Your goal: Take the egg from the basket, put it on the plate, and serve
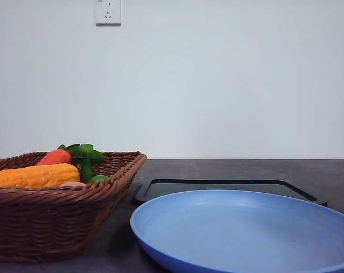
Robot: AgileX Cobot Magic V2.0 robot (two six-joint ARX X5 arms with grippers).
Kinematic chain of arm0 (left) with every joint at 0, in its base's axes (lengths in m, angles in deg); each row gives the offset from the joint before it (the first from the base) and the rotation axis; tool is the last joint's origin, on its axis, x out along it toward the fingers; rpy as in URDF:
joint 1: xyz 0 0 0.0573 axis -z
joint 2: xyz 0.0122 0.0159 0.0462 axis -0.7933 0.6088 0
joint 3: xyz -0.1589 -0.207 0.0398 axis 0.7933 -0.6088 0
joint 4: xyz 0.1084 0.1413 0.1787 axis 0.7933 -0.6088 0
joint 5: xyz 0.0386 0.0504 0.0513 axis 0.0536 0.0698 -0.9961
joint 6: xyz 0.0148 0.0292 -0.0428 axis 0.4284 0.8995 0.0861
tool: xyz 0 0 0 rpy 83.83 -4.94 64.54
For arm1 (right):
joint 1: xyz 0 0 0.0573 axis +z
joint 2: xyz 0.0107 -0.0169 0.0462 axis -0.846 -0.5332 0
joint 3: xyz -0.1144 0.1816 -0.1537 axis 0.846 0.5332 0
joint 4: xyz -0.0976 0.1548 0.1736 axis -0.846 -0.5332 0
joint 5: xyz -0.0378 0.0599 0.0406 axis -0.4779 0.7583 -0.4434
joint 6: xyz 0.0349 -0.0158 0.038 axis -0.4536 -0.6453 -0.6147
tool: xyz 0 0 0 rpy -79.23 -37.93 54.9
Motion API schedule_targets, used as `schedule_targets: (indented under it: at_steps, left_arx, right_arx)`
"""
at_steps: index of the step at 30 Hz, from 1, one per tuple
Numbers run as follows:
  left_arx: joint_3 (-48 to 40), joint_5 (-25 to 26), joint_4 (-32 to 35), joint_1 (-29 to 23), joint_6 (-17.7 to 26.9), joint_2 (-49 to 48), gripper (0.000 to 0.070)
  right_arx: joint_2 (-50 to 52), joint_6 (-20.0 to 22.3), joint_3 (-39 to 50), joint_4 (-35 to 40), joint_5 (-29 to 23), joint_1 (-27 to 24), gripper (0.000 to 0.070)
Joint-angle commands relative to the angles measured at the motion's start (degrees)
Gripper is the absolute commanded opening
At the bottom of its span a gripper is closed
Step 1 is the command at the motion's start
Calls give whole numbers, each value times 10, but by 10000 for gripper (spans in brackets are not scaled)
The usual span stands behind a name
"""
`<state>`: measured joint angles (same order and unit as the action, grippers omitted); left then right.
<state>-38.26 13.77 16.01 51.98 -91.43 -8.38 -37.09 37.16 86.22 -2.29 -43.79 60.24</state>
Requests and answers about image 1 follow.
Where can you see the blue plate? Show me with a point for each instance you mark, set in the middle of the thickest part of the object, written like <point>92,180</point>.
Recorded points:
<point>233,231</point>

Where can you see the brown egg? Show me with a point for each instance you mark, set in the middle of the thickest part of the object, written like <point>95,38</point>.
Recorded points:
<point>68,184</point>

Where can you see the brown wicker basket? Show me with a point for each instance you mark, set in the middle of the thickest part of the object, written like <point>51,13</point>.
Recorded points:
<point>39,223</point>

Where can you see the black serving tray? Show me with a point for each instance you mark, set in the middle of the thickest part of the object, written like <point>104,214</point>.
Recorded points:
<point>157,189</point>

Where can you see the green toy leafy vegetable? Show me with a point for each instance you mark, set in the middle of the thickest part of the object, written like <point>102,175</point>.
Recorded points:
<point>85,157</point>

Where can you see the orange toy carrot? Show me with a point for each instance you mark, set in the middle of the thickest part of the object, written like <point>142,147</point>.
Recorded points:
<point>56,156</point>

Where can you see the yellow toy corn cob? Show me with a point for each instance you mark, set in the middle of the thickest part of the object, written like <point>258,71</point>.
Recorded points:
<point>39,176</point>

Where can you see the white wall power outlet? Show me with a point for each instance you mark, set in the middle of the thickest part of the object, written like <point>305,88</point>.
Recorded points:
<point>108,13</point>

